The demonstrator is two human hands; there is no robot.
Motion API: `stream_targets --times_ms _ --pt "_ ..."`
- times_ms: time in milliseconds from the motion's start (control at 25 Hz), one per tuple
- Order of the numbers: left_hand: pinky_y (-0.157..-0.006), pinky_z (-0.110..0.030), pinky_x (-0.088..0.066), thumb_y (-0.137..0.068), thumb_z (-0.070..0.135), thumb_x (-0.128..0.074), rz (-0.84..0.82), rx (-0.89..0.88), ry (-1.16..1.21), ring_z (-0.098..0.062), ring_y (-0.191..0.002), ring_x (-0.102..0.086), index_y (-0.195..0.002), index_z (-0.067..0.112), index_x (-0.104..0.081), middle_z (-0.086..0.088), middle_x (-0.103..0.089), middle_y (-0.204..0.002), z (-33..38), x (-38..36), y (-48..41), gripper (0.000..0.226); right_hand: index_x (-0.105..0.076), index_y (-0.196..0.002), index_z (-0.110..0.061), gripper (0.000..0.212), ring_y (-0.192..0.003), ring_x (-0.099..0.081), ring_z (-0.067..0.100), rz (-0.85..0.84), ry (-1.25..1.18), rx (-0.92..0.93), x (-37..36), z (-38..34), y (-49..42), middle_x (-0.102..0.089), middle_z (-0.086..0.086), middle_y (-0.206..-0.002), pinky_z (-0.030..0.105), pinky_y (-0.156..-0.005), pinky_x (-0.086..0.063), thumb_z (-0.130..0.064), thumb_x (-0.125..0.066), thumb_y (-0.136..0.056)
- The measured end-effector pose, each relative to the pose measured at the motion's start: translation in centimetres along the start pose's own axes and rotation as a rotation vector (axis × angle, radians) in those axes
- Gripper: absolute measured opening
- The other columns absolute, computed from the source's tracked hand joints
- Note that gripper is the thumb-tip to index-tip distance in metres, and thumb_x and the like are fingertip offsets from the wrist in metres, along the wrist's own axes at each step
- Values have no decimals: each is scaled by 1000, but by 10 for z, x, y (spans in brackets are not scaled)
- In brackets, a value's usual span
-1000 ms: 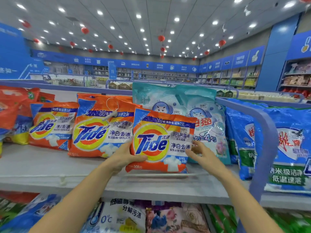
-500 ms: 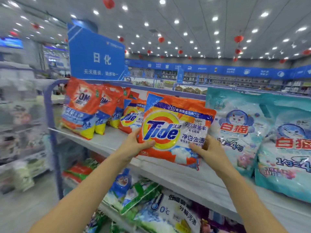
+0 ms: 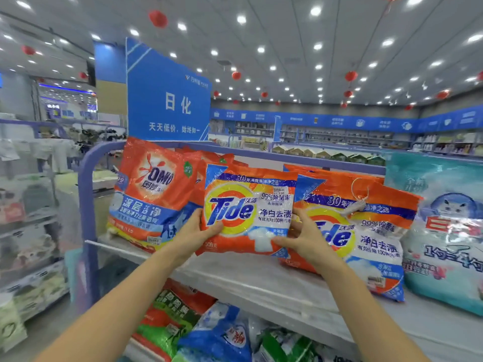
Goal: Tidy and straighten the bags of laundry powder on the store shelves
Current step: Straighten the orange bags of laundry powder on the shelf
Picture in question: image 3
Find person's right hand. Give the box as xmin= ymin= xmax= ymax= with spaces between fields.
xmin=273 ymin=207 xmax=342 ymax=273

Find person's left hand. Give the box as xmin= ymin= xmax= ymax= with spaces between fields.
xmin=162 ymin=209 xmax=225 ymax=265

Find orange detergent bag red swirl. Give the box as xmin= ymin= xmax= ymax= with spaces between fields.
xmin=107 ymin=138 xmax=206 ymax=251

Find large orange detergent bag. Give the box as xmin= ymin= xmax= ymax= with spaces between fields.
xmin=198 ymin=163 xmax=300 ymax=258
xmin=283 ymin=171 xmax=424 ymax=303

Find grey shelf with blue frame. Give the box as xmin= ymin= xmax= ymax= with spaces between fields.
xmin=77 ymin=139 xmax=483 ymax=362

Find small orange Tide bag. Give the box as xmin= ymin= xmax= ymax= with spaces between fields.
xmin=283 ymin=163 xmax=327 ymax=179

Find small orange detergent bag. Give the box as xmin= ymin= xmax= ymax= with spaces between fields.
xmin=177 ymin=145 xmax=236 ymax=227

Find teal detergent bag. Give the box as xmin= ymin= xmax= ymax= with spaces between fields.
xmin=385 ymin=153 xmax=483 ymax=318

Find person's left forearm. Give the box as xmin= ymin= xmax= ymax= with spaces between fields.
xmin=34 ymin=248 xmax=190 ymax=362

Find person's right forearm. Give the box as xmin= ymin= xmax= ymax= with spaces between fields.
xmin=317 ymin=256 xmax=431 ymax=362

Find row of green boxes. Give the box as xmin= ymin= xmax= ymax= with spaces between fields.
xmin=272 ymin=144 xmax=390 ymax=167

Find blue aisle sign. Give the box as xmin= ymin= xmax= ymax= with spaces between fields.
xmin=126 ymin=37 xmax=213 ymax=142

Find display rack with packaged goods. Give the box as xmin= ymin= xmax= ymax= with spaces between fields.
xmin=0 ymin=119 xmax=126 ymax=353

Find beige pillar blue top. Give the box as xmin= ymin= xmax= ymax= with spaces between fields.
xmin=94 ymin=43 xmax=129 ymax=127

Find blue lit sign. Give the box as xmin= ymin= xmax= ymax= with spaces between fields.
xmin=39 ymin=82 xmax=98 ymax=97

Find hanging red lanterns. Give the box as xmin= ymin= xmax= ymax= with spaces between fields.
xmin=21 ymin=0 xmax=483 ymax=110

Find ceiling spotlights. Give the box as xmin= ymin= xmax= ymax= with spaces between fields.
xmin=15 ymin=0 xmax=483 ymax=91

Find far wall racks with goods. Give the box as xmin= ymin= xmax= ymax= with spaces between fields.
xmin=211 ymin=120 xmax=483 ymax=157

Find blue wall sign band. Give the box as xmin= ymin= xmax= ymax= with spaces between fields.
xmin=211 ymin=105 xmax=483 ymax=135

